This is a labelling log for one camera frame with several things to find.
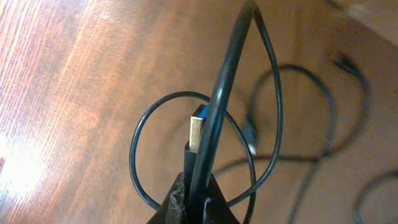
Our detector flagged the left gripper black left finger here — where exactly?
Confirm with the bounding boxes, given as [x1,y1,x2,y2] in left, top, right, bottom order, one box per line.
[147,172,187,224]

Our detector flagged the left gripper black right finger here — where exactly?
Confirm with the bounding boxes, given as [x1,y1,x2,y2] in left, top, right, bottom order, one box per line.
[203,175,239,224]

